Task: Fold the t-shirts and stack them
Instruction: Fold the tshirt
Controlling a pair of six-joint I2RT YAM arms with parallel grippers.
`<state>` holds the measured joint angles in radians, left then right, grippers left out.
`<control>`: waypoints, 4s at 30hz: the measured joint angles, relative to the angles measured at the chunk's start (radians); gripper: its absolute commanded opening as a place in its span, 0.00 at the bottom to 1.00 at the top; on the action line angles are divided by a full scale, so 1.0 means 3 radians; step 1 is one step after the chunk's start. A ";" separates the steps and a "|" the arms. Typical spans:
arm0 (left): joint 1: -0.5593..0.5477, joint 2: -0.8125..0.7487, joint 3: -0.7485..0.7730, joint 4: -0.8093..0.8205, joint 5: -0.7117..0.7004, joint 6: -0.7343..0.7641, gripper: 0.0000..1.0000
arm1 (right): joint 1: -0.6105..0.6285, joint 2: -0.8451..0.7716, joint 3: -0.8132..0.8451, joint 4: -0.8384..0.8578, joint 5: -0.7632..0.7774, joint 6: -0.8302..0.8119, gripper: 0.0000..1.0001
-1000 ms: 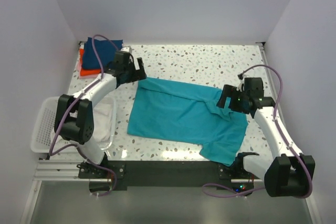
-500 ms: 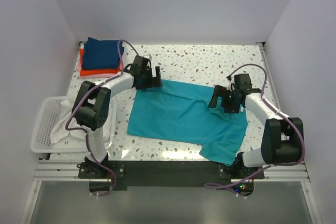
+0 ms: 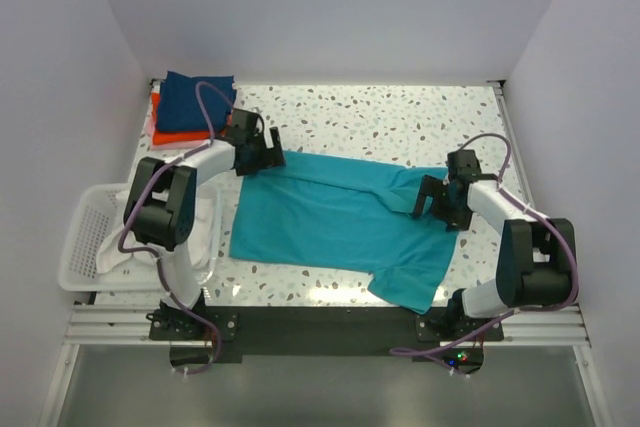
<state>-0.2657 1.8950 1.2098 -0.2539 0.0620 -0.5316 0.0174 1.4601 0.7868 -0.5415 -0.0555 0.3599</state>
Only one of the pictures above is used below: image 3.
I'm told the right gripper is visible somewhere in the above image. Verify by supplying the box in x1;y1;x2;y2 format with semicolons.
412;174;472;232

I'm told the teal t shirt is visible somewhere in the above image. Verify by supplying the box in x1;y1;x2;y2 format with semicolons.
229;152;457;314

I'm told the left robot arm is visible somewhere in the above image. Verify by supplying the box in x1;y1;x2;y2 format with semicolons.
118;109;286;341

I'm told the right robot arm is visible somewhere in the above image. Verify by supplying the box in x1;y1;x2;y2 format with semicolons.
412;149;579;340

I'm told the white t shirt in basket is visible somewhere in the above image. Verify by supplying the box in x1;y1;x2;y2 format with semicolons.
96;188;217;275

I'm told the folded navy blue t shirt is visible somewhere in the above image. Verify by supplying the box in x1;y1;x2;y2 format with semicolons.
155;71;237;133

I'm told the folded orange t shirt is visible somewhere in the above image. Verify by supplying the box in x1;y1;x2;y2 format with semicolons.
151;93;234;147

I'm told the folded pink t shirt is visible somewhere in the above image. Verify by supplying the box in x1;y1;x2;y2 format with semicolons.
147;91;235;150

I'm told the white plastic basket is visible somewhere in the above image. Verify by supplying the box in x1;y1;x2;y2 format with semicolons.
58;183;222;292

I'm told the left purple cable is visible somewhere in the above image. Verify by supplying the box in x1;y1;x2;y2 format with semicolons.
117;80;236;378

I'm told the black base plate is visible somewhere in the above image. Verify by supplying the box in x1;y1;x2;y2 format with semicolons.
146;305;505;374

